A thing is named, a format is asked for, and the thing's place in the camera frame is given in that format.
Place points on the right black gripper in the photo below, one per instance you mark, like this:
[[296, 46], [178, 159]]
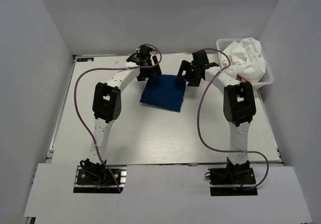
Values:
[[185, 66]]

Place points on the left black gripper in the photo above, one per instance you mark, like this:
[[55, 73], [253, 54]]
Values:
[[155, 71]]

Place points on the blue t shirt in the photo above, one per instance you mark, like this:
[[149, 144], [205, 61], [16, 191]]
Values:
[[164, 91]]

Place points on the pink t shirt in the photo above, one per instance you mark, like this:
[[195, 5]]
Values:
[[241, 79]]

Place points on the white t shirt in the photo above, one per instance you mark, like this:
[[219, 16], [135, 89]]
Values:
[[244, 58]]

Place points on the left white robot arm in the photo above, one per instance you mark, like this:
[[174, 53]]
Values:
[[107, 97]]

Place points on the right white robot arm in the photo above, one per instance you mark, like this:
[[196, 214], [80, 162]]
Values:
[[238, 106]]

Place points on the blue table label sticker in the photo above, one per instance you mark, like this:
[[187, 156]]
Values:
[[85, 59]]

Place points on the white plastic basket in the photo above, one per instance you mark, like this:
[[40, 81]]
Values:
[[267, 79]]

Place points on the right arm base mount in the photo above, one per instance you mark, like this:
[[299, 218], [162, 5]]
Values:
[[223, 185]]

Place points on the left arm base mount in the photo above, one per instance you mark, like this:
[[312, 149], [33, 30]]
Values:
[[97, 179]]

